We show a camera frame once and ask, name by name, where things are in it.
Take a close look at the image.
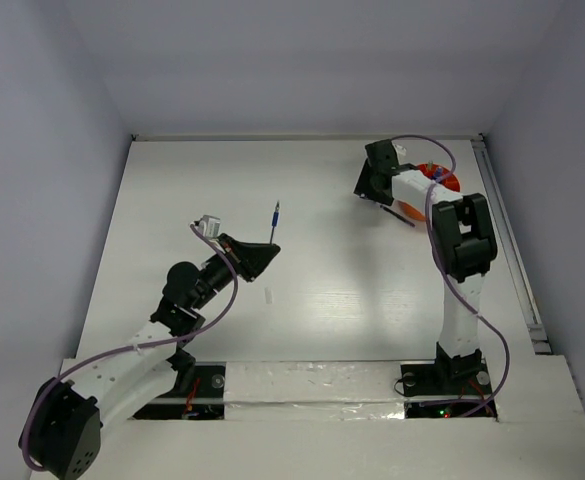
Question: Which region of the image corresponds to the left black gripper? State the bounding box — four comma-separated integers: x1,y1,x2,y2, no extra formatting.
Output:
190,233,278,310

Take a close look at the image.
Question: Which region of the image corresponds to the blue ballpoint pen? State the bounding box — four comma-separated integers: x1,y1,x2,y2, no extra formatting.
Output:
269,200,280,245

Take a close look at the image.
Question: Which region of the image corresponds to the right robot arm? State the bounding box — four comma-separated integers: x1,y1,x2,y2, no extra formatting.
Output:
354,139,498,396

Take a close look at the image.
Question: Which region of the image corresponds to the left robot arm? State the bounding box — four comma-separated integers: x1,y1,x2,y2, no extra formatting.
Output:
18,233,281,479

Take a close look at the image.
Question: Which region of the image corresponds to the purple pen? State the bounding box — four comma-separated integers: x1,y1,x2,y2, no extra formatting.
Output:
379,204,416,228

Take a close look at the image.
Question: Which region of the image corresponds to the orange round compartment container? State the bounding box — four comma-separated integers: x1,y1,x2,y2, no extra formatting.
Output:
392,163,461,222

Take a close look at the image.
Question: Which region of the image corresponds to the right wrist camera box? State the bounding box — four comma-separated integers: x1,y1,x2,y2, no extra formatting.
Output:
393,144,407,157

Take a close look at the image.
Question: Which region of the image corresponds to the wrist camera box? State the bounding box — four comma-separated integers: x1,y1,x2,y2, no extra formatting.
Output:
393,144,407,157
193,215,221,239

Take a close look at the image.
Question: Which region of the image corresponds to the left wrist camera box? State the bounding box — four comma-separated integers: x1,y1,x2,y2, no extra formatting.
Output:
193,215,221,239

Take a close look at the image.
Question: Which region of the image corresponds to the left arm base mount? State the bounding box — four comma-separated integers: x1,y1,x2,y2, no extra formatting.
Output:
133,363,226,421

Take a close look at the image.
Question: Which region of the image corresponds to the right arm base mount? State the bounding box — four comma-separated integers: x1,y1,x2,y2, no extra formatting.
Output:
393,360,497,419

